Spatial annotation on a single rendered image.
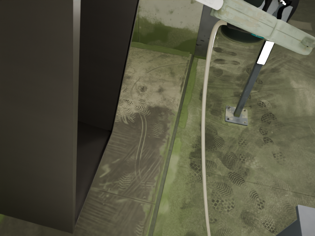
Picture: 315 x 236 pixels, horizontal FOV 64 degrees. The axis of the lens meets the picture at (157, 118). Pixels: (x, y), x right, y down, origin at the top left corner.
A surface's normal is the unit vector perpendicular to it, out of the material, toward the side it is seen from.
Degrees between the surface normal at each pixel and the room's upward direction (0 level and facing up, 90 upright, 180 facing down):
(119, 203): 0
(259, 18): 70
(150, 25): 90
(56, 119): 90
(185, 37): 90
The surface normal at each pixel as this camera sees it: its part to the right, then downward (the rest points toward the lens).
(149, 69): 0.05, -0.66
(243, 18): 0.37, 0.44
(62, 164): -0.18, 0.73
